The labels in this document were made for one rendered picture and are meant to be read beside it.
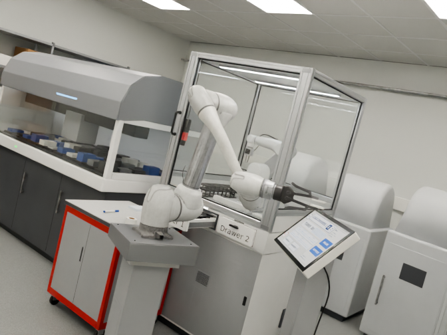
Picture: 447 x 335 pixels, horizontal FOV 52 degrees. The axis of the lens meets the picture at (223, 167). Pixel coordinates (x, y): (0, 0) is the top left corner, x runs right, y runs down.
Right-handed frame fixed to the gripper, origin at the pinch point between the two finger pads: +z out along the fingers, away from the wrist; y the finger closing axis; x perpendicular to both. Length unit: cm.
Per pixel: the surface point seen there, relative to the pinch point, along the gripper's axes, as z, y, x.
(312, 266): 5.3, -29.0, 6.7
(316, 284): 9, -41, 29
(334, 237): 11.3, -14.0, 17.1
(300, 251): -2.2, -26.1, 22.6
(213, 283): -55, -74, 90
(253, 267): -30, -53, 79
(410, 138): 72, 94, 373
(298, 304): 4, -53, 29
